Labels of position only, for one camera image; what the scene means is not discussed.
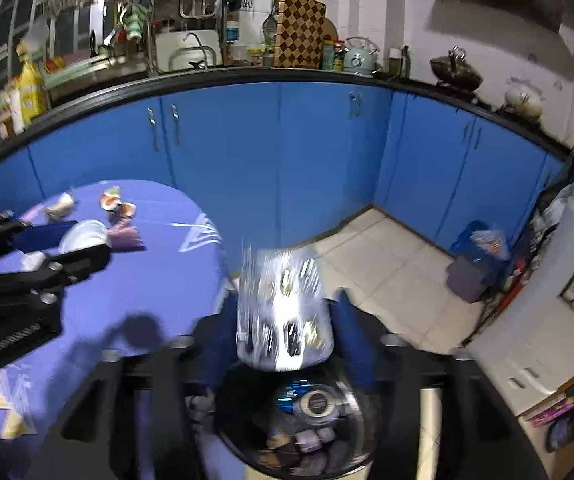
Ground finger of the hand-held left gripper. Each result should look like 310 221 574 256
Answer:
0 242 114 312
0 212 76 262

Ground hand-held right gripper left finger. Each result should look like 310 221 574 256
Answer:
32 311 241 480

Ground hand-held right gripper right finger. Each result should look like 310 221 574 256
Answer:
336 289 548 480

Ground white tissue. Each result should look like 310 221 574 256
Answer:
58 220 113 256

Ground yellow white wrapper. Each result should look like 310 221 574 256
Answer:
43 192 77 222

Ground clear plastic wrapper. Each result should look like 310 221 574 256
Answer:
236 247 335 372

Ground blue foil wrapper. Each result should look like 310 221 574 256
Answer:
274 382 313 413

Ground black round trash bin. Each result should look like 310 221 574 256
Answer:
212 355 385 476

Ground pink crumpled wrapper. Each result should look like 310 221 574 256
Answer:
107 225 145 251

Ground blue printed tablecloth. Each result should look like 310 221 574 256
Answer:
0 179 250 480

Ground grey bin blue bag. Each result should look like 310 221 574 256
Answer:
447 220 512 303

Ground yellow dish soap bottle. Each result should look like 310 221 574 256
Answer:
16 42 48 126

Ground white tall appliance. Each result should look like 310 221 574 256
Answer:
464 195 574 416

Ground blue kitchen base cabinets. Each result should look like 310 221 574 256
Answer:
0 80 574 261

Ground purple packet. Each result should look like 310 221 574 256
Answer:
524 392 574 427

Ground black blue round object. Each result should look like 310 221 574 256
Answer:
547 400 574 453

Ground green striped cloth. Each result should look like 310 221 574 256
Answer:
120 4 147 43

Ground steel faucet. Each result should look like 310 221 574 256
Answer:
184 32 218 68

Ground mint green kettle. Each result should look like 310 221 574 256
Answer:
342 36 382 77

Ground dark wok with lid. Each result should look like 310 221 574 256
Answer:
429 46 484 92

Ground white ceramic pot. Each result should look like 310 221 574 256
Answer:
503 85 544 117

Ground checkered wooden cutting board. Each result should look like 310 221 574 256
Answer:
273 0 328 68

